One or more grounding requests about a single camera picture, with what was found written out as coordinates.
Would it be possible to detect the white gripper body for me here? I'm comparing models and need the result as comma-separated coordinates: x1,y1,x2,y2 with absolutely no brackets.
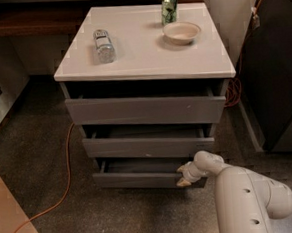
182,161,207,184

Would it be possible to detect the grey bottom drawer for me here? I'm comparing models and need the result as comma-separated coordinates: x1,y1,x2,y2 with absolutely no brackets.
93,156,192,189

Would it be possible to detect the grey drawer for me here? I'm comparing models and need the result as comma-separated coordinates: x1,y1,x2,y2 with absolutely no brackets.
93,156,192,189
83,124,214,159
65,95,225,125

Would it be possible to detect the clear blue plastic bottle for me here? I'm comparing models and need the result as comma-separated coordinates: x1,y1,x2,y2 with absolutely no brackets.
93,29,116,63

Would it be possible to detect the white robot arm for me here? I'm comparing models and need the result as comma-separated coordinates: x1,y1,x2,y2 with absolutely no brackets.
177,151,292,233

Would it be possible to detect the grey middle drawer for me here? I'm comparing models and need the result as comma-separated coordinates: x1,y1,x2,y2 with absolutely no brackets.
83,124,214,159

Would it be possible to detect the white top drawer cabinet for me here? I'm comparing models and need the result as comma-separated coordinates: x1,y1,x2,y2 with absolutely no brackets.
48,0,244,183

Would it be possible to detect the grey top drawer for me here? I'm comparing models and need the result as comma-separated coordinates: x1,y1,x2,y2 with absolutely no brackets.
65,95,225,125

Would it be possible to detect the white paper bowl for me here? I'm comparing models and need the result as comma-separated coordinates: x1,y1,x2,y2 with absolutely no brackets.
163,21,201,45

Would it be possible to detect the green soda can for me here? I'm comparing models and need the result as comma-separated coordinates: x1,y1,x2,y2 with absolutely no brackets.
161,0,178,25

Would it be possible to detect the dark wooden shelf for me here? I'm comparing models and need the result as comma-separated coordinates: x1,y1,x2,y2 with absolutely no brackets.
0,0,206,40

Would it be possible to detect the orange extension cable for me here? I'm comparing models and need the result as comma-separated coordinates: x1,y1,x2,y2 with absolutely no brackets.
0,0,292,233

